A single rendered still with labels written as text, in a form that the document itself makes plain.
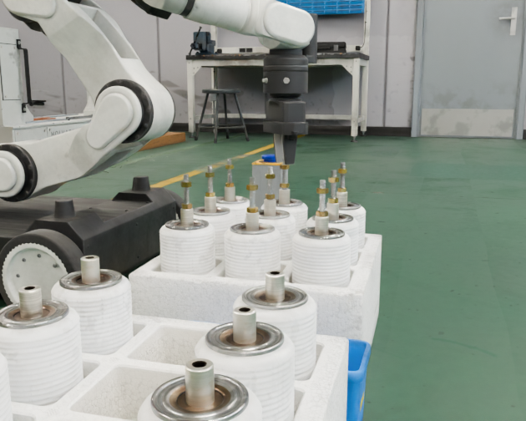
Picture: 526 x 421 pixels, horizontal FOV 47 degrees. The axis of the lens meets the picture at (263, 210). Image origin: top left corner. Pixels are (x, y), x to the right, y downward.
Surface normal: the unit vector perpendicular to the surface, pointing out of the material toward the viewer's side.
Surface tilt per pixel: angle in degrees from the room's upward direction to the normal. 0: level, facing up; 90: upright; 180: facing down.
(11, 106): 90
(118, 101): 90
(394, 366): 0
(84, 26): 112
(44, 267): 90
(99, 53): 90
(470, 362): 0
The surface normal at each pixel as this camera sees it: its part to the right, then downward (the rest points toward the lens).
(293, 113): 0.43, 0.18
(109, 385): 0.97, 0.05
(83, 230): 0.68, -0.65
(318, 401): 0.00, -0.98
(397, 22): -0.29, 0.19
